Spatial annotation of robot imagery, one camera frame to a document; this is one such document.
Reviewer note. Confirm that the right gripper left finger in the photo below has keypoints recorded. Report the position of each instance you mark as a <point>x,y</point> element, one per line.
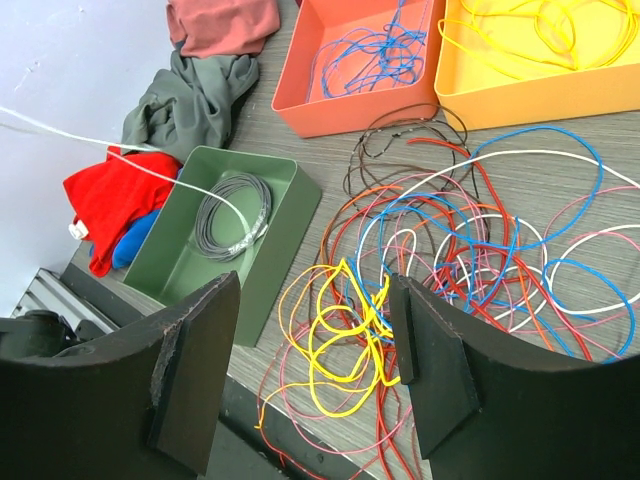
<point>141,402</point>

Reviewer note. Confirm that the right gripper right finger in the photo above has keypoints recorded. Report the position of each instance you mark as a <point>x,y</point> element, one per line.
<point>488,405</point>

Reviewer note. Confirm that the blue cloth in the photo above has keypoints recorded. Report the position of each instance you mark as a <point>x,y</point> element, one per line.
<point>129,245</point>

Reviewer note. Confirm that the green plastic tray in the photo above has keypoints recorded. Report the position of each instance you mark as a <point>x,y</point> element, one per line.
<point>230,211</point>

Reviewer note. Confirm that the bright red cloth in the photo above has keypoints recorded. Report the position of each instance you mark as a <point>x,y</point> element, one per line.
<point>107,198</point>

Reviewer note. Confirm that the grey cloth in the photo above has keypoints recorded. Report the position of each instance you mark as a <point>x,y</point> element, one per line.
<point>191,103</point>

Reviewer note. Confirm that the yellow plastic tray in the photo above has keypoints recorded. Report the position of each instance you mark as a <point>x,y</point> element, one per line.
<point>505,63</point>

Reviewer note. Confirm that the coral orange plastic tray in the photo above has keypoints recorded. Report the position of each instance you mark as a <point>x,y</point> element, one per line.
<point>351,64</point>

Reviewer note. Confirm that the pink cloth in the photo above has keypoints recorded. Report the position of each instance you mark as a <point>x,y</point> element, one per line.
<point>221,27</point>

